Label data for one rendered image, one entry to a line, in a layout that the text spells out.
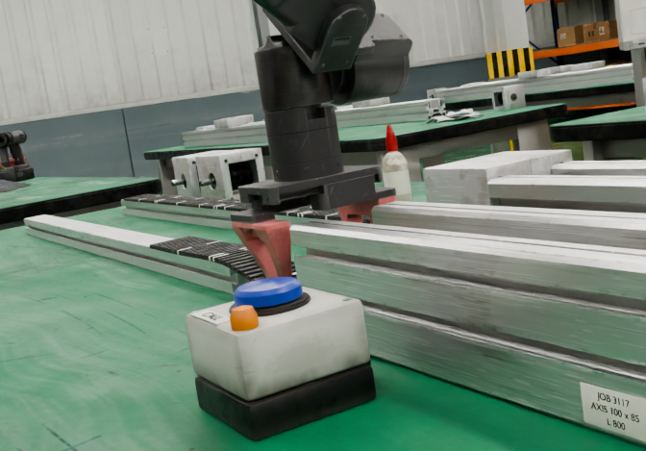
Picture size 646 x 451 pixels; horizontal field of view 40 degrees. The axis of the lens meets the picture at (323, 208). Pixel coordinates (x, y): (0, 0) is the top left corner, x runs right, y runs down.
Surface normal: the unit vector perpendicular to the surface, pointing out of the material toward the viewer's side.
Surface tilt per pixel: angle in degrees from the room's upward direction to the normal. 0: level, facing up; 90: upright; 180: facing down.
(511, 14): 90
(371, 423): 0
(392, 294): 90
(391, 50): 134
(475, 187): 90
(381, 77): 111
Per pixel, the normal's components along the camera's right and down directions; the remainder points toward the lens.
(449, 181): -0.86, 0.19
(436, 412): -0.14, -0.98
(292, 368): 0.49, 0.04
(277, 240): 0.51, 0.39
